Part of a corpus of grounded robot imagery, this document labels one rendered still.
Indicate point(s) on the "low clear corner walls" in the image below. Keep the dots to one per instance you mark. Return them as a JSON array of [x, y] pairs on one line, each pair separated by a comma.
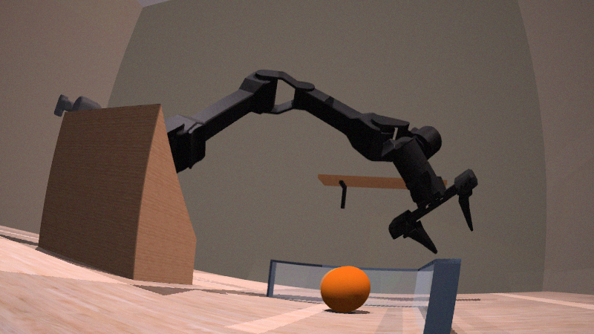
[[397, 289]]

